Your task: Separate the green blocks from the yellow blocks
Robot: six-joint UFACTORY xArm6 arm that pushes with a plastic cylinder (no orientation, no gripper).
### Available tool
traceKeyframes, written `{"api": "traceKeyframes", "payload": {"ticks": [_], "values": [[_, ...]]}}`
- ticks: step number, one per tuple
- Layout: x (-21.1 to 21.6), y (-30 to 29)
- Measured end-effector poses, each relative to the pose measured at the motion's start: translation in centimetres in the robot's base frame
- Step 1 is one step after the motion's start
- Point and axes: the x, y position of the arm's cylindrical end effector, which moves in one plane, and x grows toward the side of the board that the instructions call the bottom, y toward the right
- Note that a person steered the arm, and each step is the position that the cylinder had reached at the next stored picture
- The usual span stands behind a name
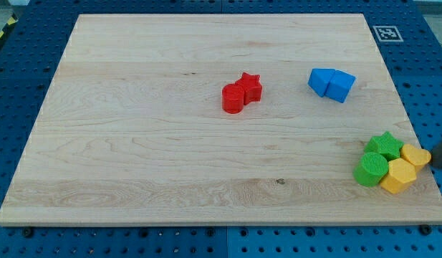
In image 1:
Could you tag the black board stop bolt right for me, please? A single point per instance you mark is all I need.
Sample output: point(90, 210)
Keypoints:
point(425, 229)

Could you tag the red star block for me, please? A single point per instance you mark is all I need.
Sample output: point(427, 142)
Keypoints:
point(251, 86)

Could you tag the yellow hexagon block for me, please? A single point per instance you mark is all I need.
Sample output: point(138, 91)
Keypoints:
point(401, 175)

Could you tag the green cylinder block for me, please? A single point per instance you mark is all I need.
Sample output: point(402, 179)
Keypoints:
point(370, 169)

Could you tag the blue triangular block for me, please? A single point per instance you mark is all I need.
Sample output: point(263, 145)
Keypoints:
point(319, 80)

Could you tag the yellow heart block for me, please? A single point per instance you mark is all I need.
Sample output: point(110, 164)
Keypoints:
point(417, 157)

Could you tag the black board stop bolt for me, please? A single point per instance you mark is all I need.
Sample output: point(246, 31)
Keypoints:
point(425, 229)
point(27, 232)

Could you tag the red cylinder block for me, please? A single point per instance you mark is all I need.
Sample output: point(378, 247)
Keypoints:
point(232, 98)

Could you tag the black board stop bolt left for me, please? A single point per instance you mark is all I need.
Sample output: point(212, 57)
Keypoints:
point(27, 232)

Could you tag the light wooden board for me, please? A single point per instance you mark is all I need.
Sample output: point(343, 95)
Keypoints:
point(132, 131)

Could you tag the white fiducial marker tag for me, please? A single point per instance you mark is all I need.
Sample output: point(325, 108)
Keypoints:
point(386, 33)

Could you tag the green star block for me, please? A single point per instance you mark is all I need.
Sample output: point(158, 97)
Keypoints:
point(386, 145)

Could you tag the blue cube block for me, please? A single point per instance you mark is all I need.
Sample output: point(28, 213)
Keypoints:
point(339, 86)

